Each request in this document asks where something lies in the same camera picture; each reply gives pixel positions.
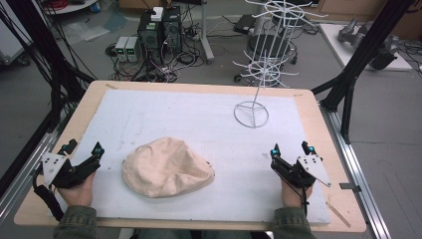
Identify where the black computer tower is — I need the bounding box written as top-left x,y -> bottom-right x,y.
136,11 -> 164,65
161,5 -> 184,56

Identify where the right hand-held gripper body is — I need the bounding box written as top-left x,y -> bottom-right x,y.
270,153 -> 332,189

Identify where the white box device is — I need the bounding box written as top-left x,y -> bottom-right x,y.
150,6 -> 165,23

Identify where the black flat box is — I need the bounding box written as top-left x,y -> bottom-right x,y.
232,13 -> 258,35

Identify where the tangle of floor cables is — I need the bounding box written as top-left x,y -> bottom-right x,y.
105,19 -> 208,84

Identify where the grey metal stand leg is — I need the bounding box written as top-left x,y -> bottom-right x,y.
198,0 -> 216,66

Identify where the black round chair base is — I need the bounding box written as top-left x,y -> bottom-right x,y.
233,32 -> 299,84

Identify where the beige cloth hat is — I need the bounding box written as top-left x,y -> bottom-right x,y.
121,135 -> 216,199

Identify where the person's left hand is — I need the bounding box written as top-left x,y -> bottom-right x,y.
57,170 -> 98,208

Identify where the white wire display rack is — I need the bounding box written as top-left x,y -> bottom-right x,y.
231,0 -> 330,129

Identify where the black metal frame strut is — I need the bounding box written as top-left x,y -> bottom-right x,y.
311,0 -> 416,145
0,0 -> 98,197

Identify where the thin wooden stick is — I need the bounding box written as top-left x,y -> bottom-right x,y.
324,200 -> 352,229

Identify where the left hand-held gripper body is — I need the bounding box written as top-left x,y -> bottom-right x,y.
40,150 -> 101,190

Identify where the person's right hand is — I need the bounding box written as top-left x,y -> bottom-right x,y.
281,177 -> 315,209

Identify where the round white table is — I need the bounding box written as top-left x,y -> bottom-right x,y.
42,0 -> 100,16

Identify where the aluminium rail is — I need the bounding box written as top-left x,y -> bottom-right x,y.
318,105 -> 393,239
0,130 -> 60,217

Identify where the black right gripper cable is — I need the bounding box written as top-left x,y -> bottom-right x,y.
282,177 -> 309,217

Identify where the white platform board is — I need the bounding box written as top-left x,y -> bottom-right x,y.
318,22 -> 414,73

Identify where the white foam mat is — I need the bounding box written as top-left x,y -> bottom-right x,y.
54,88 -> 332,225

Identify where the black metal clip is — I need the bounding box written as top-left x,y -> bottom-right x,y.
338,181 -> 362,194

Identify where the grey power supply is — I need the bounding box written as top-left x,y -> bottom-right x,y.
114,36 -> 129,63
125,36 -> 142,64

